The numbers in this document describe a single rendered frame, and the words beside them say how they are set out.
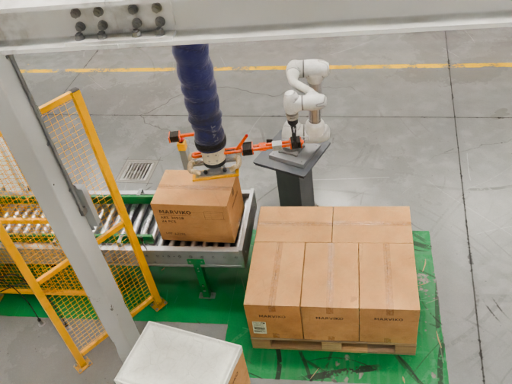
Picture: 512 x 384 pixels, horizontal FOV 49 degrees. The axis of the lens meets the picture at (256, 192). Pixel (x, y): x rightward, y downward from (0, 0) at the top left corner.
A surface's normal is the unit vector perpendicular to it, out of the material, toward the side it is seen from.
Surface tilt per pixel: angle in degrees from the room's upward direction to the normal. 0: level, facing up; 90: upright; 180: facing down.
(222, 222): 90
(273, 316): 90
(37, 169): 90
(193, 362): 0
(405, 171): 0
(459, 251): 0
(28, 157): 90
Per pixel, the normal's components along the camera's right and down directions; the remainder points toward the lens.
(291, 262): -0.12, -0.74
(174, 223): -0.18, 0.67
